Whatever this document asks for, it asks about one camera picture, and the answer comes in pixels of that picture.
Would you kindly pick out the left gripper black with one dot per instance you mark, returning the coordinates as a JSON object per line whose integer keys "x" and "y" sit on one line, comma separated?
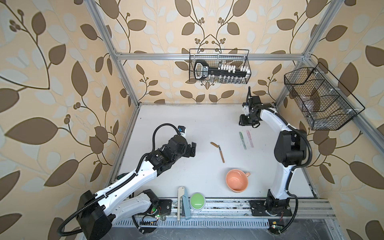
{"x": 188, "y": 152}

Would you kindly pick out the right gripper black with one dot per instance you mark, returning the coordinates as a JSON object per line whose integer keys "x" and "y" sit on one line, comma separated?
{"x": 242, "y": 122}

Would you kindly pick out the pink pen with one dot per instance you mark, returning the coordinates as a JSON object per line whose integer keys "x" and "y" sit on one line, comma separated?
{"x": 250, "y": 138}

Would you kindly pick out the green pen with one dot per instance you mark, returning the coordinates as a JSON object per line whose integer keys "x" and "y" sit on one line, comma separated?
{"x": 243, "y": 141}

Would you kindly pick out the orange pen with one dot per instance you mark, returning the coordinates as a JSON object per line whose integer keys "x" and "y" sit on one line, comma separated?
{"x": 221, "y": 154}

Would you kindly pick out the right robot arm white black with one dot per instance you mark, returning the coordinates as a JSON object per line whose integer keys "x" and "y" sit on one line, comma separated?
{"x": 292, "y": 151}

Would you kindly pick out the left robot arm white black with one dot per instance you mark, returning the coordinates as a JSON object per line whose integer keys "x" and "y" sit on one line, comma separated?
{"x": 96, "y": 213}

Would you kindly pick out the beige blue flat tool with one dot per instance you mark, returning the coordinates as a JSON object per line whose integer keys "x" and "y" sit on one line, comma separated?
{"x": 183, "y": 204}

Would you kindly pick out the green round button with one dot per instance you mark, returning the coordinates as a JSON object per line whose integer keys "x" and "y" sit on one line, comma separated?
{"x": 197, "y": 201}

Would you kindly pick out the black white remote tool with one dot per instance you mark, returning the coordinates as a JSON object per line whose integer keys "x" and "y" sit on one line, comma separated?
{"x": 202, "y": 70}

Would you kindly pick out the peach ceramic mug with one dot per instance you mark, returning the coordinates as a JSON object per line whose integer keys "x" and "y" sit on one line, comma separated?
{"x": 237, "y": 180}

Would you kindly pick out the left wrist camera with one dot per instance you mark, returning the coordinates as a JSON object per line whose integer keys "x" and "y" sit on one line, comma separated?
{"x": 182, "y": 131}

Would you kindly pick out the rear black wire basket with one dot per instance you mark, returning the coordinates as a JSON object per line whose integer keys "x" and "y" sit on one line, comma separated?
{"x": 237, "y": 57}

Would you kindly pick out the black wire basket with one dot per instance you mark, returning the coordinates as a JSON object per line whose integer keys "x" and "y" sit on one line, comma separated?
{"x": 325, "y": 102}
{"x": 237, "y": 57}

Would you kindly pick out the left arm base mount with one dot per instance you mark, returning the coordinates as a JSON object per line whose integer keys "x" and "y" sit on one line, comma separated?
{"x": 162, "y": 207}

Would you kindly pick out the green handled screwdriver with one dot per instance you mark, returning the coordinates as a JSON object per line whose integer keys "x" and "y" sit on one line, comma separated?
{"x": 120, "y": 176}

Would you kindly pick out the right black wire basket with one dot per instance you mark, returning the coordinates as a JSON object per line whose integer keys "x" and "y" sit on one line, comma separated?
{"x": 325, "y": 102}

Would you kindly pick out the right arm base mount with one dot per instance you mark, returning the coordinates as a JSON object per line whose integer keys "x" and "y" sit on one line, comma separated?
{"x": 270, "y": 208}

